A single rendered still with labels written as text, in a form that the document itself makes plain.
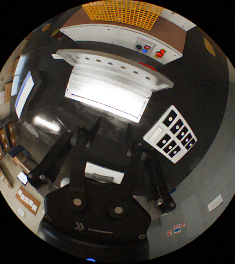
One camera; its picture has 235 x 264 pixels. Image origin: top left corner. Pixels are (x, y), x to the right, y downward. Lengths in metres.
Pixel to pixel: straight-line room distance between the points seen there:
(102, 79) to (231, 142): 2.30
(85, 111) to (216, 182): 2.33
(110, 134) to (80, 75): 0.38
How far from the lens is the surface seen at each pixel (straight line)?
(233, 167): 2.16
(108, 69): 0.42
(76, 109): 0.57
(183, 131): 0.67
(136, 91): 0.48
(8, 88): 3.36
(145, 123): 0.54
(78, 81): 0.53
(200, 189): 2.35
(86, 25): 0.46
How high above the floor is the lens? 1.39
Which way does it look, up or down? 65 degrees down
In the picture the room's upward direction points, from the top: 174 degrees counter-clockwise
